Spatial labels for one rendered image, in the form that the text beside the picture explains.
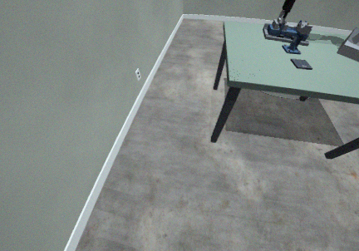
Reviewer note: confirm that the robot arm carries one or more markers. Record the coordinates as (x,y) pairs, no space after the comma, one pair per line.
(356,39)

